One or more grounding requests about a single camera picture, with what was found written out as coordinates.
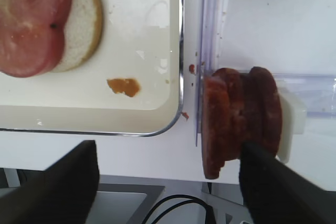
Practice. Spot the white patty pusher block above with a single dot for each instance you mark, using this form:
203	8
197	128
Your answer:
294	114

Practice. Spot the meat patty slice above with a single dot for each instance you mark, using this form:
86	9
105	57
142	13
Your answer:
214	126
270	105
245	115

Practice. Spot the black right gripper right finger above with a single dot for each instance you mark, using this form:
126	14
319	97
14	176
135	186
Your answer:
273	193

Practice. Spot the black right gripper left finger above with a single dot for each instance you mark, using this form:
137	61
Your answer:
63	193

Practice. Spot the bottom bun on tray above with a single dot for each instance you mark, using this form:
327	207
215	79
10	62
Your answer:
83	31

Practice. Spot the white metal tray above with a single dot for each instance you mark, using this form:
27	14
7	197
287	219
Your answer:
141	39

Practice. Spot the brown sauce smear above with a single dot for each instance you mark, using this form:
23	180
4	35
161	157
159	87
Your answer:
127	86

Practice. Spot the right clear long rail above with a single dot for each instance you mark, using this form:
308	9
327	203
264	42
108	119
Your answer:
211	30

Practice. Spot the clear patty slide rail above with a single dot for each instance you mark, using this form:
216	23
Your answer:
316	91

